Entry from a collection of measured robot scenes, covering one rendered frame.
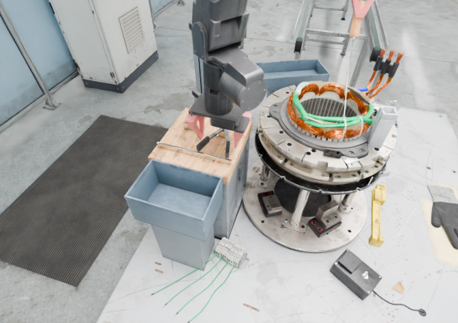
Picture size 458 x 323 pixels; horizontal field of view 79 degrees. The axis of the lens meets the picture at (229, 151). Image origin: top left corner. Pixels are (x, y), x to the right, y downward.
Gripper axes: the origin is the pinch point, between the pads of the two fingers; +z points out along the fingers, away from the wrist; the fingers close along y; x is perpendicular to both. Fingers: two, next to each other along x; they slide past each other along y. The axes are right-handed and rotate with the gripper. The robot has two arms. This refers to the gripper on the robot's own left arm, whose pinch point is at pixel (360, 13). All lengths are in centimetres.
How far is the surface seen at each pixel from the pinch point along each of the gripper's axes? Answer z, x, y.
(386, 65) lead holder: 9.5, -7.6, 10.5
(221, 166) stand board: 30.4, 22.4, -11.9
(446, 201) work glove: 50, -36, 31
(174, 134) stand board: 26.8, 36.8, -7.1
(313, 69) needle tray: 15.0, 10.5, 43.8
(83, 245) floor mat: 117, 122, 25
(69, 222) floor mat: 112, 140, 33
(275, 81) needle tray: 17.4, 20.2, 26.5
